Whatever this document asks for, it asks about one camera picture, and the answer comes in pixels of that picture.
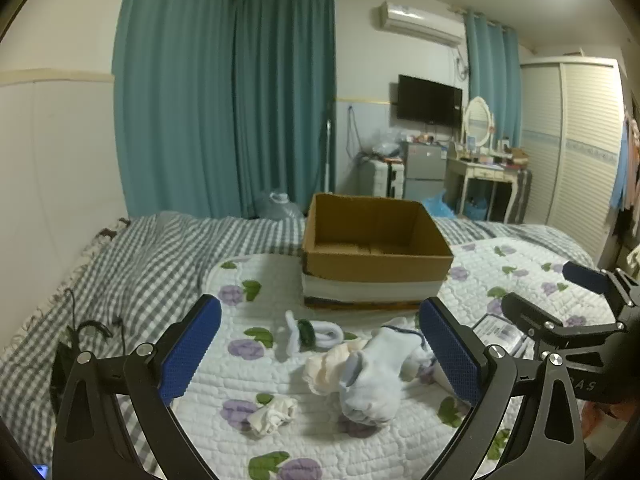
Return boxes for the white floral quilt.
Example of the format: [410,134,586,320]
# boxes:
[150,241,618,480]

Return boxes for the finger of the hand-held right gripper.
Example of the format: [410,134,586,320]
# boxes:
[501,292,629,362]
[562,261,640,324]

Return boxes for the wide teal curtain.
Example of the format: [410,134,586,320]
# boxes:
[112,0,237,220]

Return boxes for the clear plastic bag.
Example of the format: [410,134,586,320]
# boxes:
[371,127,404,157]

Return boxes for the small grey fridge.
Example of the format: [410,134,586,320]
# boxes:
[402,141,449,202]

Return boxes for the black wall television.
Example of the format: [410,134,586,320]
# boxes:
[397,74,464,129]

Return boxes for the hanging clothes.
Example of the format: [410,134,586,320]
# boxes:
[606,104,640,243]

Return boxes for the white air conditioner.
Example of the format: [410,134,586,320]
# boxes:
[372,1,466,49]

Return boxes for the grey gingham bed sheet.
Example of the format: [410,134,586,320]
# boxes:
[0,209,596,480]

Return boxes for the light blue white sock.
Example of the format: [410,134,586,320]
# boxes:
[339,326,437,427]

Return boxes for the brown cardboard box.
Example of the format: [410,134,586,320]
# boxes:
[301,192,455,311]

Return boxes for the white vanity table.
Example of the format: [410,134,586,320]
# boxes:
[444,150,522,224]

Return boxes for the white louvred wardrobe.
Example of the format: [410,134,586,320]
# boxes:
[519,57,627,267]

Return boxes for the white pole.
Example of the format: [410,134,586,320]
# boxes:
[320,105,335,196]

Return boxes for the white oval mirror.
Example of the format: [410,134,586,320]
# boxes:
[462,96,494,150]

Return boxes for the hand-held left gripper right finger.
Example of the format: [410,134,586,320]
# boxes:
[419,296,587,480]

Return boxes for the white labelled packet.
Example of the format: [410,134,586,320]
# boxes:
[472,314,528,358]

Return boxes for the blue plastic bag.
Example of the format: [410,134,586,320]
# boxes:
[422,190,459,219]

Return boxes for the white sock with green band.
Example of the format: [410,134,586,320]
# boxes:
[284,310,346,357]

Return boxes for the cream ruffled sock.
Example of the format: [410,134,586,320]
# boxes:
[304,339,372,397]

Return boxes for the black cable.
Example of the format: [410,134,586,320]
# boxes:
[64,289,127,357]

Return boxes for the clear water jug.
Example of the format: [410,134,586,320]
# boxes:
[254,189,307,219]

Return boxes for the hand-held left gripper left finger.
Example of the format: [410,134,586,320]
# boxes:
[50,294,223,480]

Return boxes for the narrow light teal curtain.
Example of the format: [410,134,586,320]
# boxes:
[462,9,522,222]

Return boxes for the white suitcase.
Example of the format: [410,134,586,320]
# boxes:
[357,157,405,199]

